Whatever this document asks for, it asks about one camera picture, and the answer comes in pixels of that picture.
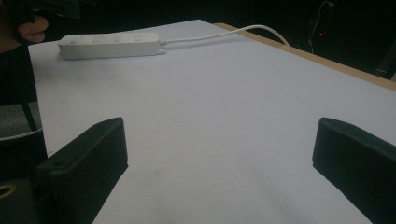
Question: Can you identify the white power strip cable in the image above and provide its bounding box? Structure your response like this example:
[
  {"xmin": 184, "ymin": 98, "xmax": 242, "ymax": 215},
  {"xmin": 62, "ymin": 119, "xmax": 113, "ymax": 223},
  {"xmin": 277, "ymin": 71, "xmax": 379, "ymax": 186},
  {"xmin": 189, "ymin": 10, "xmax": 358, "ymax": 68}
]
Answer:
[{"xmin": 160, "ymin": 24, "xmax": 290, "ymax": 47}]

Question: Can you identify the thin dark cable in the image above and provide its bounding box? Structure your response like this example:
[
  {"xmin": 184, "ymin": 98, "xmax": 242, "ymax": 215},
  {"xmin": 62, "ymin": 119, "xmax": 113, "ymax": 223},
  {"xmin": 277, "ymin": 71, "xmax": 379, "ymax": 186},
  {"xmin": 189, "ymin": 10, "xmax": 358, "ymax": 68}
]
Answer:
[{"xmin": 307, "ymin": 0, "xmax": 335, "ymax": 54}]

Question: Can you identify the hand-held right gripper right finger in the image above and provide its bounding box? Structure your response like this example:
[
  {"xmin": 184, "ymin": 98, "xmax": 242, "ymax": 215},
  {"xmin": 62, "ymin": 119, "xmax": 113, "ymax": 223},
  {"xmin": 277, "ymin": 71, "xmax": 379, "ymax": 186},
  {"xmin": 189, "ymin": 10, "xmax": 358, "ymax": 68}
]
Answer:
[{"xmin": 312, "ymin": 117, "xmax": 396, "ymax": 224}]

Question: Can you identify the dark metal stand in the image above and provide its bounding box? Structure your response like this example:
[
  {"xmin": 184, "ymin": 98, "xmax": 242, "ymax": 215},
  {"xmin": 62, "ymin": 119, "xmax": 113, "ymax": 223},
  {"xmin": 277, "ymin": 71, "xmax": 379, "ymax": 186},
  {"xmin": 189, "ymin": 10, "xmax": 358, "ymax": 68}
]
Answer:
[{"xmin": 375, "ymin": 39, "xmax": 396, "ymax": 80}]

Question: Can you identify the white power strip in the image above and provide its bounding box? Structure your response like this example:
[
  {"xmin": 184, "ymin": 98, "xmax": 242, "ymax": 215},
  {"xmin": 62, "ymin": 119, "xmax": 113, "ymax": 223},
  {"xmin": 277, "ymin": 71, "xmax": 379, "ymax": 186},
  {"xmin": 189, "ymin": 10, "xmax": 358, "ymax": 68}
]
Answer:
[{"xmin": 58, "ymin": 32, "xmax": 167, "ymax": 61}]

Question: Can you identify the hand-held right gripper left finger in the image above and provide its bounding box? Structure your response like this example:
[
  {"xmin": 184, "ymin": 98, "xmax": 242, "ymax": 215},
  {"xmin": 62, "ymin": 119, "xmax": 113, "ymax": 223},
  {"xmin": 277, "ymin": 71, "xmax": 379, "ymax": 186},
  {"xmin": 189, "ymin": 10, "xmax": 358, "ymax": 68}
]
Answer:
[{"xmin": 35, "ymin": 117, "xmax": 129, "ymax": 224}]

